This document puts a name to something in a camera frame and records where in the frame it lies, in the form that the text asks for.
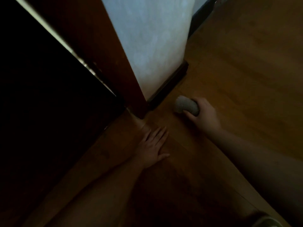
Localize person's right hand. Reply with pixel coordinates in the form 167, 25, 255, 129
182, 96, 223, 134

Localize person's left hand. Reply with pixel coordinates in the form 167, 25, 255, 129
135, 126, 170, 169

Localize grey cleaning cloth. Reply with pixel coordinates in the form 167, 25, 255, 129
174, 95, 200, 117

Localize person's right forearm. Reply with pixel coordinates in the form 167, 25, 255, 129
206, 126, 303, 227

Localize person's left forearm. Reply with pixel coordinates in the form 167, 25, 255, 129
45, 160, 146, 227

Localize green white sneaker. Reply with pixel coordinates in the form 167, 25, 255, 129
251, 215, 284, 227

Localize reddish brown door frame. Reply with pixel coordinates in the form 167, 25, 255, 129
23, 0, 148, 119

